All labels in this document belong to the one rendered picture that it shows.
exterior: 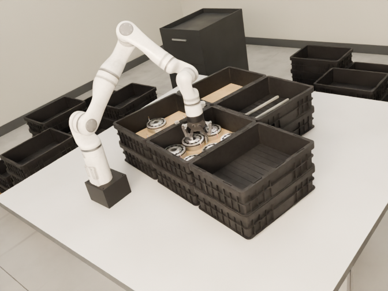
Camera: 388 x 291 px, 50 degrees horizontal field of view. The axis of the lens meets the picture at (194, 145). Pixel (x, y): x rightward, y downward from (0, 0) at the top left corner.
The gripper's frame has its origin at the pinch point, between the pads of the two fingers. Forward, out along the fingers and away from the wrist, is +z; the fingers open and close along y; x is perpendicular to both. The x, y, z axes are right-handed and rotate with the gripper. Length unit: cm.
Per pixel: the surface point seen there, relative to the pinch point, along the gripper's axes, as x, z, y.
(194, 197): -28.0, 10.2, -1.4
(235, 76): 63, -3, 16
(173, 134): 0.1, -4.3, -11.4
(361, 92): 86, 27, 91
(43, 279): 0, 85, -111
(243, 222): -49, 7, 19
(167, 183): -14.7, 12.0, -15.6
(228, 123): 9.7, -2.0, 13.3
